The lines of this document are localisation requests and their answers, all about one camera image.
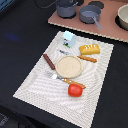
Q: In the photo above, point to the grey two-handled pot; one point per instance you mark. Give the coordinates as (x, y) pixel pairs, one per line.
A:
(66, 8)

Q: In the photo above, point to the light blue milk carton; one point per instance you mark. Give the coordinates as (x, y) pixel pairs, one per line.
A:
(69, 39)

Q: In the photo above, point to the grey frying pan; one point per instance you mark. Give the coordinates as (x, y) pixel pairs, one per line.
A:
(90, 14)

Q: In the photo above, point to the beige round plate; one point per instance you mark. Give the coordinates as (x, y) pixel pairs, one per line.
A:
(69, 66)

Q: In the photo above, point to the red toy tomato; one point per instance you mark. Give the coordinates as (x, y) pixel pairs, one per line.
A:
(75, 90)

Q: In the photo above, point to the beige bowl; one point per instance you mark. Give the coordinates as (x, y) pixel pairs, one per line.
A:
(123, 16)

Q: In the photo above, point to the fork with wooden handle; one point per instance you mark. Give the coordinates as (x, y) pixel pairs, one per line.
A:
(66, 80)

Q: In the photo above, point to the knife with wooden handle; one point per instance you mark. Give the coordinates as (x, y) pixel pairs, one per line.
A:
(80, 56)

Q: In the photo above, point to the brown toy sausage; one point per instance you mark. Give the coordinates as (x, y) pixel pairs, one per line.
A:
(49, 61)

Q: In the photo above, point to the beige woven placemat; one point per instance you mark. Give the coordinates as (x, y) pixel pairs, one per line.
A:
(51, 95)

